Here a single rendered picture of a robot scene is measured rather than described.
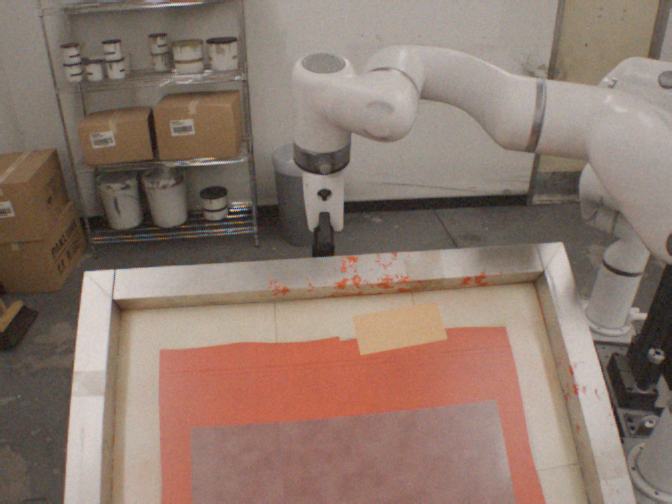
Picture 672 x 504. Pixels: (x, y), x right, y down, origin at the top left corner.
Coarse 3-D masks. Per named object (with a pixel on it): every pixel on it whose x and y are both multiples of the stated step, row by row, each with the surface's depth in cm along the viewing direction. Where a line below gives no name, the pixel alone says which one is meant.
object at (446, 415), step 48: (480, 336) 60; (384, 384) 56; (432, 384) 57; (480, 384) 57; (384, 432) 54; (432, 432) 54; (480, 432) 54; (384, 480) 52; (432, 480) 52; (480, 480) 52; (528, 480) 52
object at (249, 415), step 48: (336, 336) 59; (192, 384) 55; (240, 384) 55; (288, 384) 56; (336, 384) 56; (192, 432) 53; (240, 432) 53; (288, 432) 53; (336, 432) 54; (192, 480) 50; (240, 480) 51; (288, 480) 51; (336, 480) 51
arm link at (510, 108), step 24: (384, 48) 60; (408, 48) 60; (432, 48) 60; (408, 72) 57; (432, 72) 61; (456, 72) 60; (480, 72) 57; (504, 72) 54; (432, 96) 64; (456, 96) 62; (480, 96) 58; (504, 96) 53; (528, 96) 52; (480, 120) 60; (504, 120) 53; (528, 120) 52; (504, 144) 55; (528, 144) 54
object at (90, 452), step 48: (96, 288) 56; (144, 288) 56; (192, 288) 56; (240, 288) 57; (288, 288) 57; (336, 288) 58; (384, 288) 60; (432, 288) 61; (576, 288) 59; (96, 336) 53; (576, 336) 57; (96, 384) 51; (576, 384) 54; (96, 432) 48; (576, 432) 54; (96, 480) 46; (624, 480) 49
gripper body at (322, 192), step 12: (300, 168) 65; (312, 180) 65; (324, 180) 64; (336, 180) 65; (312, 192) 66; (324, 192) 66; (336, 192) 66; (312, 204) 67; (324, 204) 67; (336, 204) 67; (312, 216) 68; (336, 216) 68; (312, 228) 70; (336, 228) 70
